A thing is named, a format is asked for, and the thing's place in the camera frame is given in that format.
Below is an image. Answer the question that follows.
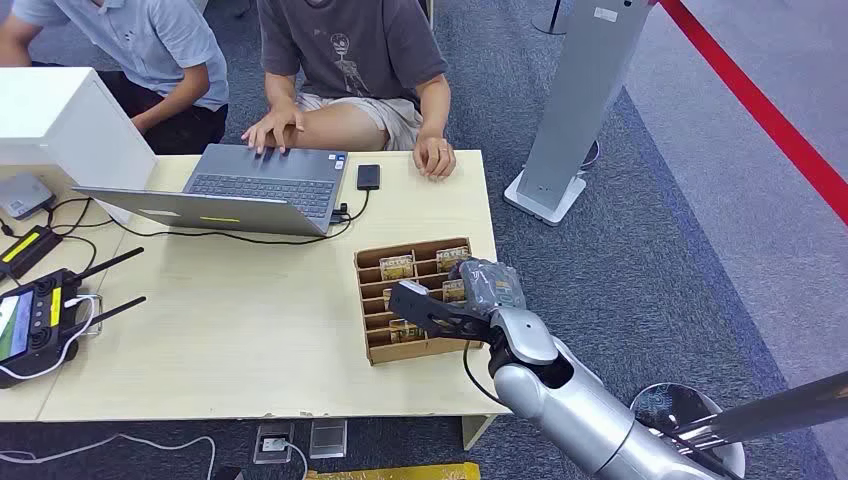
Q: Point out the person's left hand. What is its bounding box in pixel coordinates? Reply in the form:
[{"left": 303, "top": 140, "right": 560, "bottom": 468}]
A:
[{"left": 411, "top": 135, "right": 458, "bottom": 182}]

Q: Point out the person's right hand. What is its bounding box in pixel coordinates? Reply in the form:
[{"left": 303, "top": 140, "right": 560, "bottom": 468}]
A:
[{"left": 241, "top": 108, "right": 307, "bottom": 157}]

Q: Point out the person in dark shirt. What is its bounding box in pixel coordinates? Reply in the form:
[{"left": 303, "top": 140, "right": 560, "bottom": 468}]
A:
[{"left": 241, "top": 0, "right": 458, "bottom": 182}]

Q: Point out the person in light shirt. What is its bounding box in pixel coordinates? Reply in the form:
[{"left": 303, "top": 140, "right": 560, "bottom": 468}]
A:
[{"left": 0, "top": 0, "right": 231, "bottom": 156}]

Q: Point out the wooden card holder box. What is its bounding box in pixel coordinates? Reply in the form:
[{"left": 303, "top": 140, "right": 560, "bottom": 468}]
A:
[{"left": 353, "top": 237, "right": 492, "bottom": 367}]

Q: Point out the grey laptop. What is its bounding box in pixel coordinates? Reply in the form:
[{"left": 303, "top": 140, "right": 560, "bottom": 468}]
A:
[{"left": 72, "top": 143, "right": 350, "bottom": 239}]

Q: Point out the grey floor stand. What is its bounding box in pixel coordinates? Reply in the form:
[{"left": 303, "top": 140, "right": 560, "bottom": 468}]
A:
[{"left": 502, "top": 0, "right": 655, "bottom": 229}]

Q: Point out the stanchion base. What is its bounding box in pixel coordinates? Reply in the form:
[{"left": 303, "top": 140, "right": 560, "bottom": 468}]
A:
[{"left": 529, "top": 0, "right": 572, "bottom": 36}]

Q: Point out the white box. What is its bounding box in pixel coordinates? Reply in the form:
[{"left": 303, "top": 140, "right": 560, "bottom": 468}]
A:
[{"left": 0, "top": 66, "right": 159, "bottom": 225}]

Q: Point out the small grey device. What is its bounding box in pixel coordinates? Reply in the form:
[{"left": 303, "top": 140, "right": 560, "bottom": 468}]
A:
[{"left": 0, "top": 173, "right": 58, "bottom": 222}]

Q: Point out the black device with yellow label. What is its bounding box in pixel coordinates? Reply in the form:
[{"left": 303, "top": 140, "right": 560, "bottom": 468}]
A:
[{"left": 0, "top": 225, "right": 65, "bottom": 282}]

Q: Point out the grey floor plate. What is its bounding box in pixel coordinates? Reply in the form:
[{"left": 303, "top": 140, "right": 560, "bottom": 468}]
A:
[{"left": 308, "top": 418, "right": 348, "bottom": 460}]

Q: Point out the black remote controller with antennas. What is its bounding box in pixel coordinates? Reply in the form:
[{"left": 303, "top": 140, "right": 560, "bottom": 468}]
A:
[{"left": 0, "top": 246, "right": 148, "bottom": 391}]

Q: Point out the floor power socket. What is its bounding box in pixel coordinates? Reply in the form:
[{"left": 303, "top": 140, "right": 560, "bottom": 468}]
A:
[{"left": 252, "top": 421, "right": 297, "bottom": 466}]

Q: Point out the yellow object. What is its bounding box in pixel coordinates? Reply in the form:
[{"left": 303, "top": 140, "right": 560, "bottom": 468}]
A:
[{"left": 303, "top": 461, "right": 482, "bottom": 480}]

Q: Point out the red barrier belt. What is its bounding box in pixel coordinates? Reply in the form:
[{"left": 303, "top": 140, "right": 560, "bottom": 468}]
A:
[{"left": 658, "top": 0, "right": 848, "bottom": 228}]

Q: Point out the chrome stanchion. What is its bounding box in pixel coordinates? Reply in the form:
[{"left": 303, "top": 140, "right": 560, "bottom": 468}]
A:
[{"left": 628, "top": 369, "right": 848, "bottom": 480}]

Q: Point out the black laptop cable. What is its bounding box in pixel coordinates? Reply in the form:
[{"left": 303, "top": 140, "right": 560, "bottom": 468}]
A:
[{"left": 46, "top": 189, "right": 372, "bottom": 248}]

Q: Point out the black robot wrist cable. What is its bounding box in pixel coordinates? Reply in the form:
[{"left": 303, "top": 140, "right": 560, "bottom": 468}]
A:
[{"left": 461, "top": 340, "right": 506, "bottom": 407}]

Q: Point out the white controller cable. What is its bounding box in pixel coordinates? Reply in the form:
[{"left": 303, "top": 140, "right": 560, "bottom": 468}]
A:
[{"left": 0, "top": 295, "right": 98, "bottom": 382}]

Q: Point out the white floor cable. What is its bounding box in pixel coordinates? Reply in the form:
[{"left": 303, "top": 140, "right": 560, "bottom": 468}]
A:
[{"left": 0, "top": 433, "right": 218, "bottom": 480}]

